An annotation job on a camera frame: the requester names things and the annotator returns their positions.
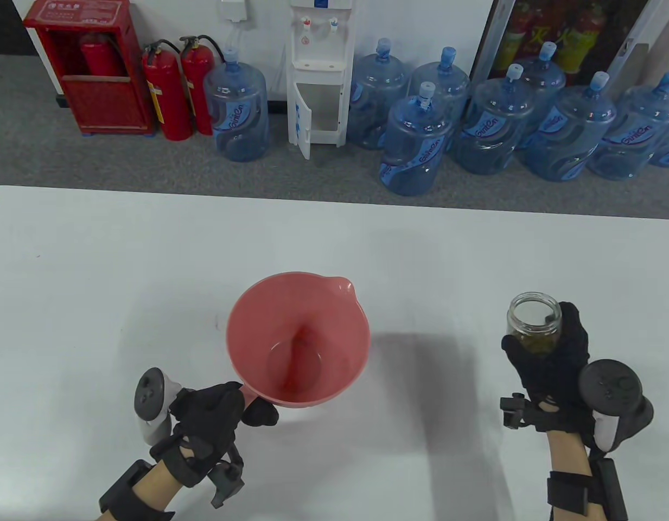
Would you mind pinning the person's right hand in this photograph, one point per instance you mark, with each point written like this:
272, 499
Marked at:
556, 380

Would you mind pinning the person's left hand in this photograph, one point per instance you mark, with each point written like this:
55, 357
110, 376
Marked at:
209, 412

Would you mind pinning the pile of greenish raisins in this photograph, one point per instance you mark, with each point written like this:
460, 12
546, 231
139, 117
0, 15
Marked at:
535, 343

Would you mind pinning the clear glass storage jar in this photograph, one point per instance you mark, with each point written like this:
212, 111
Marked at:
532, 320

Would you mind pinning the person's left forearm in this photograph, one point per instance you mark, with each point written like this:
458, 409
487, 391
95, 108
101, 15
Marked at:
160, 491

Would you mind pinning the person's right forearm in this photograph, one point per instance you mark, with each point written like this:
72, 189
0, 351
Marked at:
570, 456

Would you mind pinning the gray round tracking controller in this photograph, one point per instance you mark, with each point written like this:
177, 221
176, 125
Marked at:
150, 391
611, 385

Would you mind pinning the row of blue water jugs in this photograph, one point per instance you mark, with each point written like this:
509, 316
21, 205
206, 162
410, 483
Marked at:
415, 152

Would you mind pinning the blue water jug with tube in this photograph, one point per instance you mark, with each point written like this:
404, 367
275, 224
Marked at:
236, 108

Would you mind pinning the red fire extinguisher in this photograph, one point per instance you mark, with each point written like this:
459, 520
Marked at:
98, 54
169, 97
198, 70

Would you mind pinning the red fire extinguisher cabinet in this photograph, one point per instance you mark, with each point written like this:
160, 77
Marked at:
106, 103

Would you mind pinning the metal framed glass door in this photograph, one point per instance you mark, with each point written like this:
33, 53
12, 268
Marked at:
556, 32

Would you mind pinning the white water dispenser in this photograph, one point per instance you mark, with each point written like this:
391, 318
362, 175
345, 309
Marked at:
318, 54

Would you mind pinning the white wall pump box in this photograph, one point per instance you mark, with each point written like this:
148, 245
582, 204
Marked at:
235, 10

